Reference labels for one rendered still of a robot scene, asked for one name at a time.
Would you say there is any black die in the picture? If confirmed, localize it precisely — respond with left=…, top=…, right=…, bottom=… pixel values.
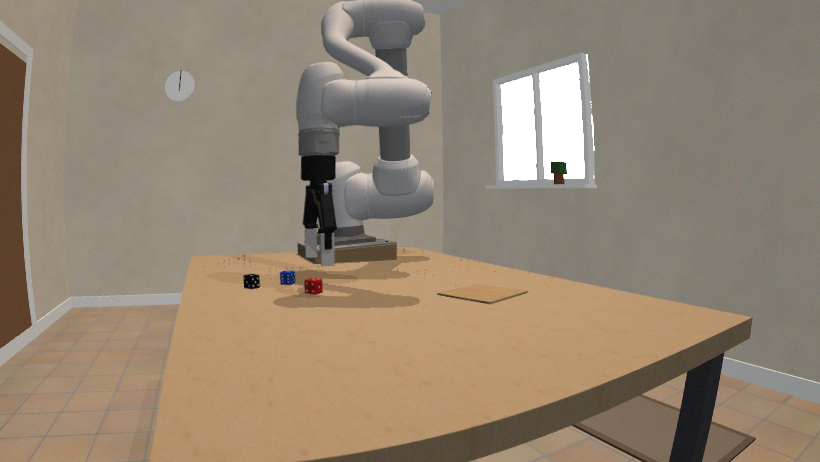
left=243, top=274, right=260, bottom=289

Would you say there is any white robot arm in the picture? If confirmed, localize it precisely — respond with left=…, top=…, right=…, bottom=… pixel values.
left=296, top=0, right=434, bottom=246

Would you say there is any red die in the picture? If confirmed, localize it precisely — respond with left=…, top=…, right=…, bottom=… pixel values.
left=305, top=278, right=323, bottom=294

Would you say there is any blue die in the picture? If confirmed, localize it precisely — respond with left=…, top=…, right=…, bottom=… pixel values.
left=280, top=271, right=295, bottom=285

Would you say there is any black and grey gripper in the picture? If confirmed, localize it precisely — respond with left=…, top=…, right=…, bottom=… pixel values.
left=301, top=155, right=337, bottom=267

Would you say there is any brown mat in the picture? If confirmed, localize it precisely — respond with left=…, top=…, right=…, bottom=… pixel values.
left=437, top=284, right=528, bottom=304

